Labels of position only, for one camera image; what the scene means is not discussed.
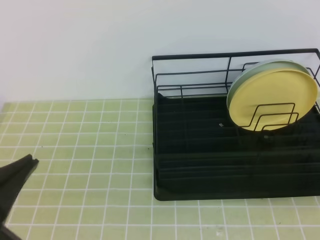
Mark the black wire dish rack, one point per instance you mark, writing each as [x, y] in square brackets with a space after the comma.
[199, 153]

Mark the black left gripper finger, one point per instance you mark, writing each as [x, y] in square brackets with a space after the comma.
[12, 179]

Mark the pale green round plate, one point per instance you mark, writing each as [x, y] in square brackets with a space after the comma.
[259, 68]

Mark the yellow round plate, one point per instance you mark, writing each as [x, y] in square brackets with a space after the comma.
[272, 99]

